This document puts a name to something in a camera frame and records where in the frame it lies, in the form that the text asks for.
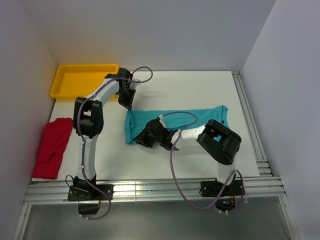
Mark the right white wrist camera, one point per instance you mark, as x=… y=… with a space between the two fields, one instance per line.
x=161 y=120

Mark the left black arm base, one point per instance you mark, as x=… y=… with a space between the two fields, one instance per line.
x=88 y=196

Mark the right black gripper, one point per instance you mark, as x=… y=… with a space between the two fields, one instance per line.
x=142 y=138

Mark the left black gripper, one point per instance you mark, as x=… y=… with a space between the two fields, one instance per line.
x=128 y=103

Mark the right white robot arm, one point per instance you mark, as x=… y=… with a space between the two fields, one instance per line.
x=221 y=143

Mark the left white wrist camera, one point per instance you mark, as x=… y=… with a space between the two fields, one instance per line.
x=134 y=83

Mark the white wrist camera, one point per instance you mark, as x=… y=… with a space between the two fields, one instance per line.
x=134 y=83
x=161 y=120

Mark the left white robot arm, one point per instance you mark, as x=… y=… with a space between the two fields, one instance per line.
x=88 y=122

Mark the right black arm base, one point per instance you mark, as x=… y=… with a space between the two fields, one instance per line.
x=227 y=200

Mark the teal t shirt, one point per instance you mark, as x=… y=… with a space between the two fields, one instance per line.
x=136 y=120

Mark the yellow plastic tray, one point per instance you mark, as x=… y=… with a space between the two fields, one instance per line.
x=79 y=80

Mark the front aluminium rail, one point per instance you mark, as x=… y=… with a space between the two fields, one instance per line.
x=158 y=209

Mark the red t shirt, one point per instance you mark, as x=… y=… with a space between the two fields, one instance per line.
x=55 y=139

